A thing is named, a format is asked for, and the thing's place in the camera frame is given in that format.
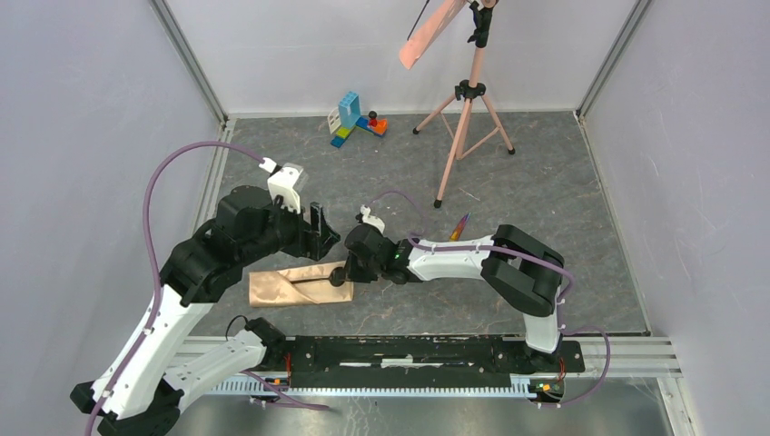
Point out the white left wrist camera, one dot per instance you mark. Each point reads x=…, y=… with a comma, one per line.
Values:
x=285, y=183

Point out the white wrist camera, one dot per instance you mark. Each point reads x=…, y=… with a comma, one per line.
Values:
x=285, y=183
x=365, y=216

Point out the aluminium frame rail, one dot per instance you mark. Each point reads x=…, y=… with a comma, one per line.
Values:
x=632, y=385

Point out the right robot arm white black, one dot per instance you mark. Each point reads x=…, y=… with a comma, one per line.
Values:
x=524, y=272

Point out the iridescent rainbow knife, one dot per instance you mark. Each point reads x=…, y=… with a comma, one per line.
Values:
x=459, y=228

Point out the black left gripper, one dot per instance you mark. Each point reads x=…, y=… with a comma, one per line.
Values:
x=302, y=245

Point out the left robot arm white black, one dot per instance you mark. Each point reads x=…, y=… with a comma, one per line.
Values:
x=141, y=393

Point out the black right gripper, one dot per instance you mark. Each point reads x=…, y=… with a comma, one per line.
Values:
x=354, y=274

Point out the black utensil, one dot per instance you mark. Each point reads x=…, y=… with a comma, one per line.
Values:
x=313, y=281

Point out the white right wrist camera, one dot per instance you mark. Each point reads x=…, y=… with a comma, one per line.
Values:
x=365, y=216

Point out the colourful toy brick structure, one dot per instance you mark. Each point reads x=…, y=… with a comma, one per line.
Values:
x=347, y=116

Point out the pink tripod stand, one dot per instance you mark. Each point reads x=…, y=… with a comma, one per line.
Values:
x=468, y=91

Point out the peach cloth napkin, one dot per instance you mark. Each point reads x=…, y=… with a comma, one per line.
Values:
x=274, y=288

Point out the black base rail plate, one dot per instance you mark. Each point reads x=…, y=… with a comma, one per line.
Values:
x=417, y=361

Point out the pink panel on tripod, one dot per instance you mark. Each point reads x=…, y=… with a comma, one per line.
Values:
x=423, y=37

